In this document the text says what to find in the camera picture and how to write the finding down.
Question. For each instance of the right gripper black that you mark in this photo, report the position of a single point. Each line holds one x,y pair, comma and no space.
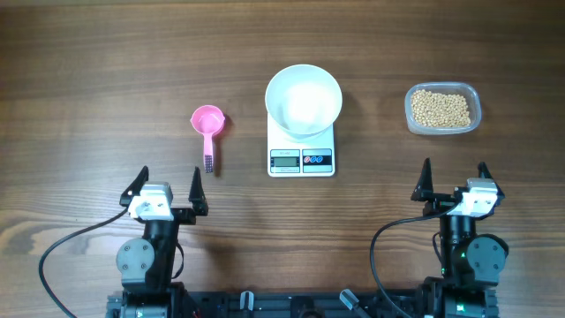
440,203

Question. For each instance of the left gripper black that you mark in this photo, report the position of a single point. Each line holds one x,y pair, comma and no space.
195,196

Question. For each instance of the pink plastic measuring scoop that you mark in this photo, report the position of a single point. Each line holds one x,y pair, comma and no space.
208,121

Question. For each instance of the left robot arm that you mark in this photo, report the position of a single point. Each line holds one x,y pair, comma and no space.
146,263

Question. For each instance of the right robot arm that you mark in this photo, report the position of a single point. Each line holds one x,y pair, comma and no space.
471,263

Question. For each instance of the white digital kitchen scale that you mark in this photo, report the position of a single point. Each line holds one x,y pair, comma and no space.
309,157

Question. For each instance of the white round bowl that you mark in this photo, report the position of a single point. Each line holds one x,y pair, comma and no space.
303,100

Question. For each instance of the yellow soybeans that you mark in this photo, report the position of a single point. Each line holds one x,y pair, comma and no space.
440,110

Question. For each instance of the clear plastic container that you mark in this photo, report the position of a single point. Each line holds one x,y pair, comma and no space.
447,88

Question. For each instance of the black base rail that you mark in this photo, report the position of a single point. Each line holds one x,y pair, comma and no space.
256,305

